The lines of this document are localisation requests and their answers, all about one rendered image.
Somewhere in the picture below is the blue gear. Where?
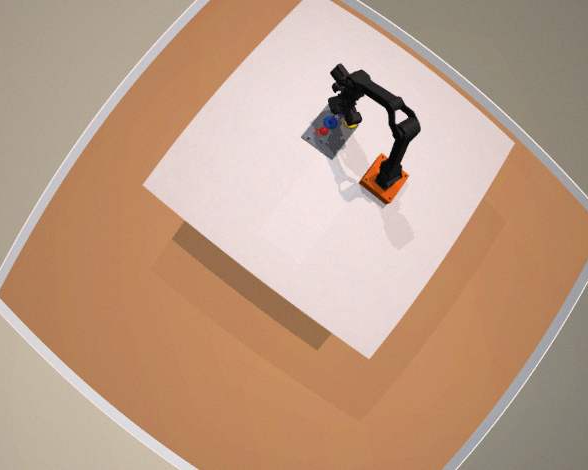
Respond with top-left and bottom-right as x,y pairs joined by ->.
323,116 -> 338,129

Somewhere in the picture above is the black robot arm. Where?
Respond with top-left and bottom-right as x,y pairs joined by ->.
328,63 -> 421,191

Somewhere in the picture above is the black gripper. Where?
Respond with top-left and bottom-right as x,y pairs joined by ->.
332,82 -> 363,126

